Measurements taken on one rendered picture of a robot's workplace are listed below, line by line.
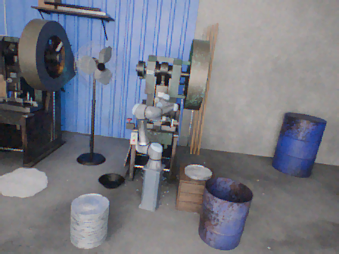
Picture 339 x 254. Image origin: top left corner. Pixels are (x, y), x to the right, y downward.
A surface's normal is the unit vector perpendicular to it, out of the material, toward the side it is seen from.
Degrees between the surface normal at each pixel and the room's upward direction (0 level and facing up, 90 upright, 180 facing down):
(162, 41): 90
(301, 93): 90
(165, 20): 90
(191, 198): 90
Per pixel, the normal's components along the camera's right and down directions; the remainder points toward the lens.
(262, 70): -0.02, 0.28
